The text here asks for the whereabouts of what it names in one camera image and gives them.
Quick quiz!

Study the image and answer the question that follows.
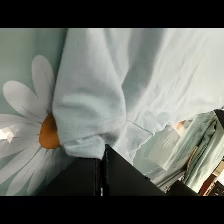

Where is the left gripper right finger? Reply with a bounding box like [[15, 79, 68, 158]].
[[101, 143, 168, 197]]

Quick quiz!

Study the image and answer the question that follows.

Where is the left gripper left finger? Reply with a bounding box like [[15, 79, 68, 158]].
[[37, 157, 102, 197]]

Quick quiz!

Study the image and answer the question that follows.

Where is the light blue T-shirt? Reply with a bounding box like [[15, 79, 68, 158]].
[[51, 28, 224, 165]]

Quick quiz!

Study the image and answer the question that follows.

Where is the heap of clothes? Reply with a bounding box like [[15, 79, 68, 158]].
[[133, 108, 224, 197]]

